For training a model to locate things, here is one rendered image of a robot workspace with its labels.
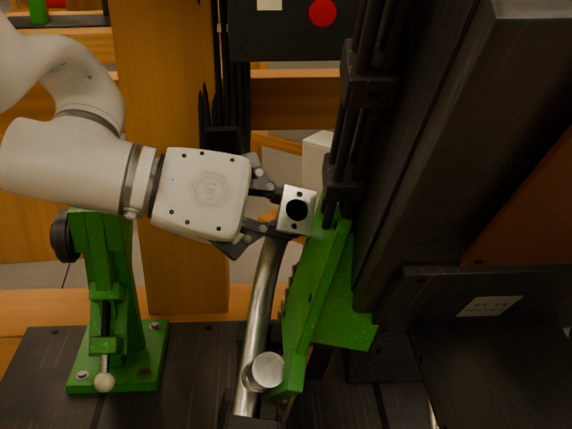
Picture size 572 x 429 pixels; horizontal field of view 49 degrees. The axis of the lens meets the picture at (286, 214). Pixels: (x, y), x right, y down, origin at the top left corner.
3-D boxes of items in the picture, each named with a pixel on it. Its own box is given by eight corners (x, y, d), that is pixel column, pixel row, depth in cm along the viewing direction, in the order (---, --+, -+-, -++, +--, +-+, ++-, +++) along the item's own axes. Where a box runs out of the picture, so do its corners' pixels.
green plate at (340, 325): (356, 394, 69) (423, 236, 60) (284, 382, 68) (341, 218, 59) (343, 328, 80) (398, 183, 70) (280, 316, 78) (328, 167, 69)
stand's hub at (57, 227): (73, 273, 85) (64, 225, 81) (50, 274, 84) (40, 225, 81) (86, 244, 91) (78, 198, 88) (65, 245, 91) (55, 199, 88)
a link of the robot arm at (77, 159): (135, 163, 76) (117, 229, 72) (24, 138, 74) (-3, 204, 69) (139, 122, 69) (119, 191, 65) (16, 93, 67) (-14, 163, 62)
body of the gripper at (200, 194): (136, 217, 66) (240, 239, 67) (157, 129, 69) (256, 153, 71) (136, 234, 73) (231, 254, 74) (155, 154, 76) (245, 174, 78)
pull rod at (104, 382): (113, 397, 85) (108, 364, 83) (93, 397, 85) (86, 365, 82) (121, 368, 90) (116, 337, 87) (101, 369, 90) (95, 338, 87)
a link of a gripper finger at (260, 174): (251, 190, 72) (307, 202, 73) (256, 164, 73) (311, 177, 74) (247, 197, 75) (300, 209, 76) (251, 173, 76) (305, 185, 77)
